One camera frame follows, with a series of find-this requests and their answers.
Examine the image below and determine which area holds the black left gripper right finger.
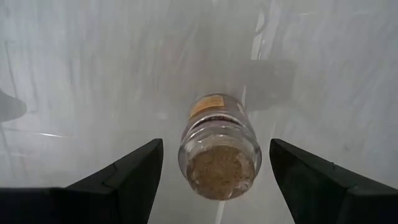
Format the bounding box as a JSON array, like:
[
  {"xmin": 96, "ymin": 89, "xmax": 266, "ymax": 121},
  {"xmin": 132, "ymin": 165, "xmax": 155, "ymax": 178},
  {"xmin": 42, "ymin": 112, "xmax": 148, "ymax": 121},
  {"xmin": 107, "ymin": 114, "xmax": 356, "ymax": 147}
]
[{"xmin": 269, "ymin": 138, "xmax": 398, "ymax": 224}]

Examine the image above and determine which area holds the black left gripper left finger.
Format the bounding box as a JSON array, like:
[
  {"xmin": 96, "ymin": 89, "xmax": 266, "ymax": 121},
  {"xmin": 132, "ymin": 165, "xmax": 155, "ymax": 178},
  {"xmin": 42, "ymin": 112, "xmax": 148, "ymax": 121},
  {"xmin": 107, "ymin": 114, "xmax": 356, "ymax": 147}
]
[{"xmin": 0, "ymin": 138, "xmax": 164, "ymax": 224}]

